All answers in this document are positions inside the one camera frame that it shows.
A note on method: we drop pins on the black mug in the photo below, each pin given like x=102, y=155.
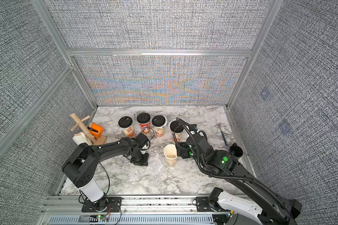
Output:
x=236, y=151

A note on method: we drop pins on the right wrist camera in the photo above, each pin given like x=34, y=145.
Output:
x=192, y=128

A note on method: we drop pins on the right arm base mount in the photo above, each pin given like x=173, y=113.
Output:
x=204, y=204

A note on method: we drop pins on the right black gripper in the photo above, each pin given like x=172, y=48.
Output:
x=180, y=150

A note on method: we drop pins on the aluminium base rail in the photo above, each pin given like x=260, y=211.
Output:
x=135, y=210

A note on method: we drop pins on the wooden mug tree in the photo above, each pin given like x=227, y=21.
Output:
x=80, y=123

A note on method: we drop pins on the white mug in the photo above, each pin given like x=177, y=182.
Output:
x=80, y=138

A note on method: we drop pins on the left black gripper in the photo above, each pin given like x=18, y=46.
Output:
x=140, y=161

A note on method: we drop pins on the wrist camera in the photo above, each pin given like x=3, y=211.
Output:
x=192, y=128
x=142, y=141

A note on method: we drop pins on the translucent leak-proof paper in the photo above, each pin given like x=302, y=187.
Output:
x=154, y=165

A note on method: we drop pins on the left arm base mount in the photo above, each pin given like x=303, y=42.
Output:
x=107, y=204

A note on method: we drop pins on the red flower paper cup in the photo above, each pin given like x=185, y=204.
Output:
x=176, y=136

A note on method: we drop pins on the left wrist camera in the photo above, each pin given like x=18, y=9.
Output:
x=142, y=141

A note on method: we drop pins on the yellow patterned paper cup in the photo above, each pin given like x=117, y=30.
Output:
x=129, y=132

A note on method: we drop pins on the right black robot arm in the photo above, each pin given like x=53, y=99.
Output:
x=263, y=205

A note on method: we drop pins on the red patterned paper cup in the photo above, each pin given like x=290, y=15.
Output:
x=145, y=128

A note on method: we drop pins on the black cup lid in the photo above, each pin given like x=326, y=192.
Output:
x=125, y=122
x=176, y=127
x=143, y=118
x=159, y=121

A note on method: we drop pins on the orange mug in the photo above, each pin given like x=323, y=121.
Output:
x=95, y=129

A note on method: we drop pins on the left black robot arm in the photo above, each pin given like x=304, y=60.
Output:
x=81, y=165

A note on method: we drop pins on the green handled fork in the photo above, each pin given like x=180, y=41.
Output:
x=221, y=131

